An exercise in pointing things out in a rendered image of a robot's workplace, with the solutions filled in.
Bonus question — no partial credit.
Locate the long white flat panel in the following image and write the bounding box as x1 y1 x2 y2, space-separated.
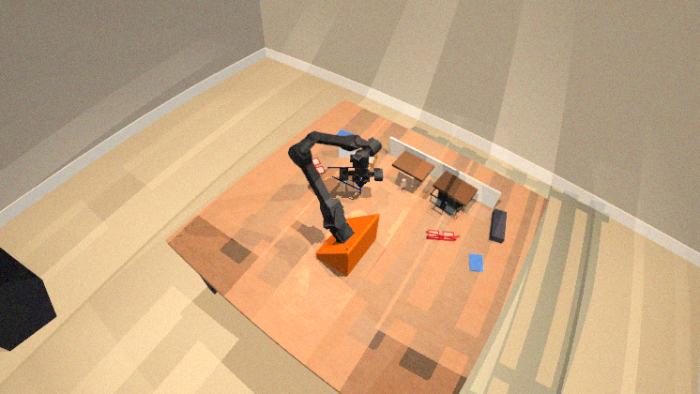
388 137 502 208

